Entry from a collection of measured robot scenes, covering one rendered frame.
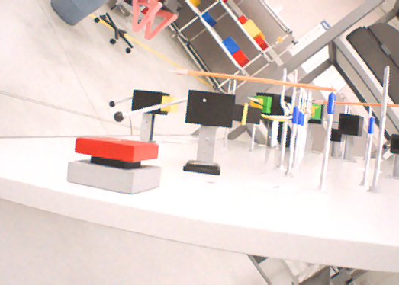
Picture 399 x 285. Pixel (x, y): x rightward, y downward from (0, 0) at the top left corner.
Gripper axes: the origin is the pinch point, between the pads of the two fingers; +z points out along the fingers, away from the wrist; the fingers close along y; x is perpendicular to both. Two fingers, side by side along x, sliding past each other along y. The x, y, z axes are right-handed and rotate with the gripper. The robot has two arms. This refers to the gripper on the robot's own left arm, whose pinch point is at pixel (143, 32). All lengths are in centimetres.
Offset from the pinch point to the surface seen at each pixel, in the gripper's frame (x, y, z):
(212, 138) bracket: -34.6, -28.5, 12.5
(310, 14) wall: 173, 725, -239
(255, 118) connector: -38.2, -27.4, 8.2
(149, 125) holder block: -11.2, -0.5, 16.7
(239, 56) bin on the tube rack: 229, 629, -98
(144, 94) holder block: -8.4, -2.6, 11.6
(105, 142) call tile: -37, -53, 15
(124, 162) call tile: -38, -52, 16
